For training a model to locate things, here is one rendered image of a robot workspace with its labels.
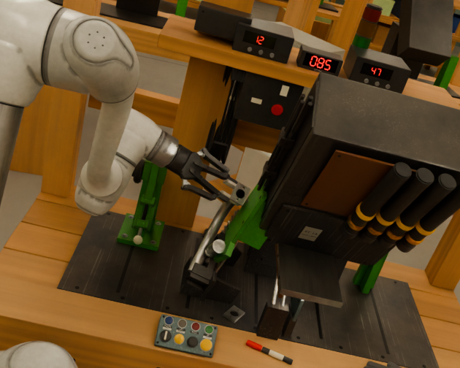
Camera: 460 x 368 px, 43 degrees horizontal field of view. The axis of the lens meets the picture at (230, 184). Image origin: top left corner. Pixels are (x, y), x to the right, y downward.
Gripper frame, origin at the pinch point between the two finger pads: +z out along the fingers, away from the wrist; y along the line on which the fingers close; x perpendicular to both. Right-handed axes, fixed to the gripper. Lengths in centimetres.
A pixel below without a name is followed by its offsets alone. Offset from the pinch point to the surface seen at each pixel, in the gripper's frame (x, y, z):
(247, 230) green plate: -5.7, -8.9, 6.4
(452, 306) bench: 8, 9, 92
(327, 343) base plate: -4, -25, 43
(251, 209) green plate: -9.5, -4.7, 3.5
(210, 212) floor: 205, 52, 62
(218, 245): -0.4, -15.3, 2.7
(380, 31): 494, 510, 268
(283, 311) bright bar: -8.4, -24.0, 24.2
